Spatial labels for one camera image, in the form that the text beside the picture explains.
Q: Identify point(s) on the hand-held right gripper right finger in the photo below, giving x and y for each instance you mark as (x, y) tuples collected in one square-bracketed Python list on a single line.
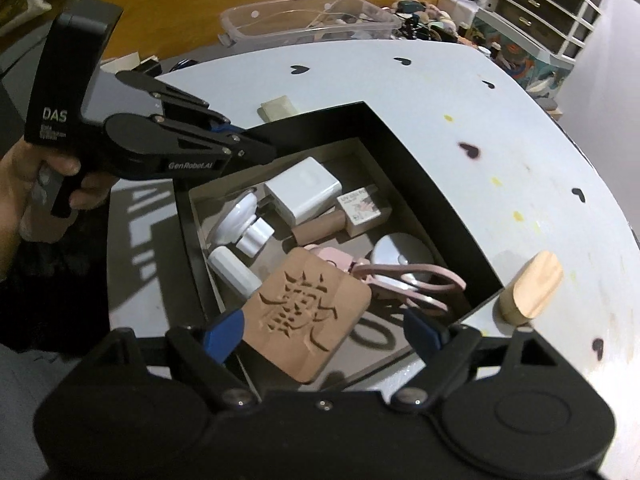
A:
[(422, 330)]

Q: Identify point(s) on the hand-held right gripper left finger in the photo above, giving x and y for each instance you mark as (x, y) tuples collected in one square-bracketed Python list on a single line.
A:
[(225, 332)]

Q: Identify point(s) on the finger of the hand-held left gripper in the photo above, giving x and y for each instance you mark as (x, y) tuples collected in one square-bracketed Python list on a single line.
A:
[(175, 97), (250, 147)]

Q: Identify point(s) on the pink scissors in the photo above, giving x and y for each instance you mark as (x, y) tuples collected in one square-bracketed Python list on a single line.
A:
[(440, 275)]

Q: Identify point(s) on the white cylinder bottle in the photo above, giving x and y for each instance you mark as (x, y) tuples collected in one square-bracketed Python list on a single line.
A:
[(230, 267)]

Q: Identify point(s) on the white charger adapter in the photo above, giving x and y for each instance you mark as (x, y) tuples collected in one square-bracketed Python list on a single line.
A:
[(305, 187)]

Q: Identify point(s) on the white plastic suction hook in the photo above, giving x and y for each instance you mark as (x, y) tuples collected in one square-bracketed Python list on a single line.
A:
[(232, 220)]

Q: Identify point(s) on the round silver compact mirror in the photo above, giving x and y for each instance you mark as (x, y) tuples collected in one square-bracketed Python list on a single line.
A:
[(405, 250)]

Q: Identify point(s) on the carved wooden block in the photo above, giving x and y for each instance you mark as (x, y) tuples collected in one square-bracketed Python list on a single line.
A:
[(305, 310)]

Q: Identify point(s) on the wooden stamp with paper label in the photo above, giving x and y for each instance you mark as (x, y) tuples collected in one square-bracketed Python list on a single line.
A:
[(365, 207)]

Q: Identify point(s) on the black cardboard box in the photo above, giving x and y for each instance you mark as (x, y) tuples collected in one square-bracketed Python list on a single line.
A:
[(425, 185)]

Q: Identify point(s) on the person's left hand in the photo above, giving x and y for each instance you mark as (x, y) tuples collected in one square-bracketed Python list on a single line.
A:
[(20, 185)]

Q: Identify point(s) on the small black box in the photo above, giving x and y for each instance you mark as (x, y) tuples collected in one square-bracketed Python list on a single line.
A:
[(147, 67)]

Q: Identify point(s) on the pale beige wedge block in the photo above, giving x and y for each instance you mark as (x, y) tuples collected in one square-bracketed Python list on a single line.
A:
[(277, 107)]

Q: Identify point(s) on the clear plastic storage bin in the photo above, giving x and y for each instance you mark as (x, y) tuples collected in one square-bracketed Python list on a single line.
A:
[(260, 20)]

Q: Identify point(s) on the wooden oval piece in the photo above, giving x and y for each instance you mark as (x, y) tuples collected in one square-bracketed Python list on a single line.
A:
[(532, 285)]

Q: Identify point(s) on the pile of small toys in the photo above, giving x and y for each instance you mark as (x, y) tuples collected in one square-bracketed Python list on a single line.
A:
[(425, 15)]

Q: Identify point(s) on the white box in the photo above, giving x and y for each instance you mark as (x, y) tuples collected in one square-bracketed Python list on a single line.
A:
[(457, 10)]

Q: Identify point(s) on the white curved lamp device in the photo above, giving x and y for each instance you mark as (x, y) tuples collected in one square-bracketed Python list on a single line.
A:
[(488, 1)]

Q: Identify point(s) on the colourful patterned cabinet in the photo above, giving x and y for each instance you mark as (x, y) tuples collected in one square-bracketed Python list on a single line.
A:
[(525, 60)]

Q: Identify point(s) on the white drawer unit dark drawers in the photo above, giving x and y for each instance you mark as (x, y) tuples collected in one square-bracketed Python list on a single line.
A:
[(545, 0)]

